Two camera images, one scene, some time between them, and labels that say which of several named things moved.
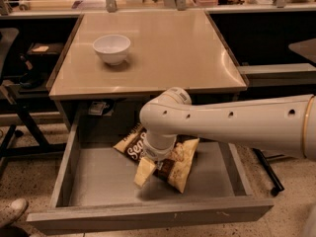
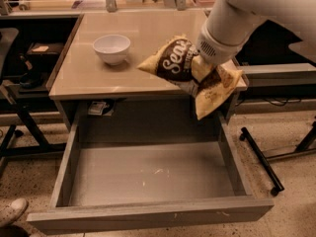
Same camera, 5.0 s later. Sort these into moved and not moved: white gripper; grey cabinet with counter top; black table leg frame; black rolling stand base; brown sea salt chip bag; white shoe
Moved: brown sea salt chip bag; white gripper
Not moved: grey cabinet with counter top; black rolling stand base; black table leg frame; white shoe
